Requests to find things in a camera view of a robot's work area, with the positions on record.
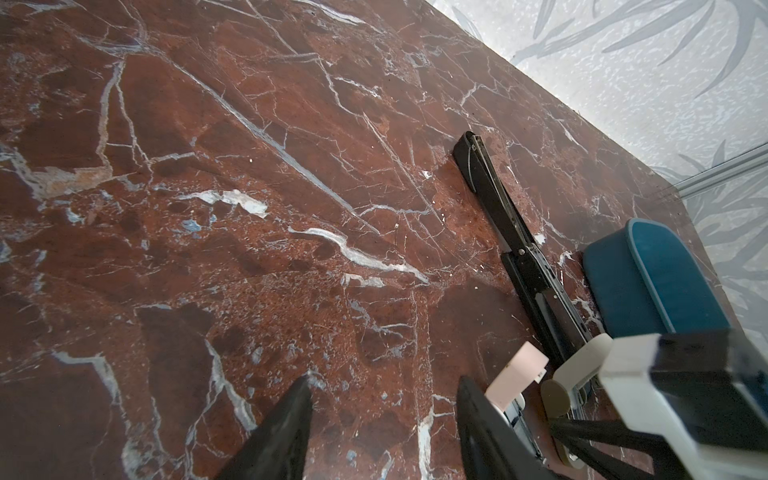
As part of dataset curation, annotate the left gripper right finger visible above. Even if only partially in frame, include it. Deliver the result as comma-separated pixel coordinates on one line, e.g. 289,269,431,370
456,376,558,480

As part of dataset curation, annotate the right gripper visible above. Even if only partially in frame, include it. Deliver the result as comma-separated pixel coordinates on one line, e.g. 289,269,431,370
547,416,691,480

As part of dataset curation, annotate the teal plastic tray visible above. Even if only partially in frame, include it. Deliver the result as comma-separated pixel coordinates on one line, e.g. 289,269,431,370
583,218,731,338

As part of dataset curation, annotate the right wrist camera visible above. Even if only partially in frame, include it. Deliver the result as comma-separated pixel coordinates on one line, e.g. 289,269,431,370
598,330,767,479

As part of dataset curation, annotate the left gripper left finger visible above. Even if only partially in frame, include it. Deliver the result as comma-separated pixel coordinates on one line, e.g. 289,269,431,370
215,375,313,479

